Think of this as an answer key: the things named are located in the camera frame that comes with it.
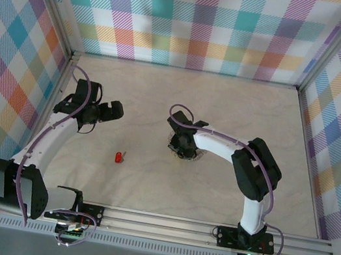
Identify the slotted grey cable duct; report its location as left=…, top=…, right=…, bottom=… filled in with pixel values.
left=0, top=215, right=225, bottom=255

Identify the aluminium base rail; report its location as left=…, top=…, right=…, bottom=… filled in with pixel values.
left=42, top=191, right=339, bottom=255

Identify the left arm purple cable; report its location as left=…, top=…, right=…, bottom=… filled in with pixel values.
left=5, top=59, right=124, bottom=250

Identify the aluminium side rail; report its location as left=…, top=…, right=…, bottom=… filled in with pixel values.
left=0, top=40, right=82, bottom=255
left=268, top=88, right=341, bottom=255

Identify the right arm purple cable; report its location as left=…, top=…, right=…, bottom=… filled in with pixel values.
left=143, top=102, right=305, bottom=255

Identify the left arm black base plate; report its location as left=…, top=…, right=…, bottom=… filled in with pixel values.
left=73, top=202, right=106, bottom=228

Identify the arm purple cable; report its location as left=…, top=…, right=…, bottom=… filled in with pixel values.
left=143, top=102, right=305, bottom=255
left=5, top=59, right=124, bottom=250

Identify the aluminium back rail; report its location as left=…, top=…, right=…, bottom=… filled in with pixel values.
left=71, top=46, right=301, bottom=93

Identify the silver keyring chain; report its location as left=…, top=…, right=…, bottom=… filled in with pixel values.
left=163, top=129, right=210, bottom=166

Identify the red-headed key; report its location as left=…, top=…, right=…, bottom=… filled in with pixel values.
left=113, top=150, right=128, bottom=166

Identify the aluminium corner post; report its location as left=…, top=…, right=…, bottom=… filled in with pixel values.
left=8, top=0, right=91, bottom=59
left=295, top=0, right=341, bottom=99

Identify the thin red wire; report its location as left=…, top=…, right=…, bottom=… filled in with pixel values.
left=79, top=213, right=100, bottom=232

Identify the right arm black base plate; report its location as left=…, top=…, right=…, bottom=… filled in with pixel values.
left=214, top=224, right=277, bottom=255

